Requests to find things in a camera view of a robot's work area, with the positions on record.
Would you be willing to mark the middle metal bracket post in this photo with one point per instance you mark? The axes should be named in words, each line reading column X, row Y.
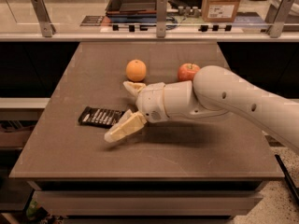
column 161, row 12

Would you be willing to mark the black rxbar chocolate bar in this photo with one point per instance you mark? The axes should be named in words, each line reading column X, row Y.
column 99, row 117

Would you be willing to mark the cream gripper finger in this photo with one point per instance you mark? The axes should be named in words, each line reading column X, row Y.
column 130, row 122
column 134, row 88

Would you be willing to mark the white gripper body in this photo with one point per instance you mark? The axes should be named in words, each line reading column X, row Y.
column 150, row 103

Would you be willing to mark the dark open tray bin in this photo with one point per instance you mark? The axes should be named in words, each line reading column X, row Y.
column 131, row 7

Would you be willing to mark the right metal bracket post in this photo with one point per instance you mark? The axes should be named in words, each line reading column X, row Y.
column 277, row 24

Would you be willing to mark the glass barrier panel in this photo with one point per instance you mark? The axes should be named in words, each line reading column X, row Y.
column 75, row 20

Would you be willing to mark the cardboard box with label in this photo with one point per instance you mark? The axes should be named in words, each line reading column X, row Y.
column 219, row 10

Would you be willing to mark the brown table with drawers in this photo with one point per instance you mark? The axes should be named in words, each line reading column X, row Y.
column 174, row 169

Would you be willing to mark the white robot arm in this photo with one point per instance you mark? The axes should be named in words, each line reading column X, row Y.
column 213, row 92

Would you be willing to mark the red apple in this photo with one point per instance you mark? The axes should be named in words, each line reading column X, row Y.
column 187, row 71

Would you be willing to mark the orange fruit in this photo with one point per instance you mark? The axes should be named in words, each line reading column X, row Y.
column 136, row 70

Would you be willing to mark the metal bracket post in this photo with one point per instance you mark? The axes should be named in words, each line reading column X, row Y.
column 46, row 26
column 277, row 24
column 161, row 12

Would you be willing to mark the left metal bracket post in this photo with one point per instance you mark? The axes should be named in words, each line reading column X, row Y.
column 46, row 26

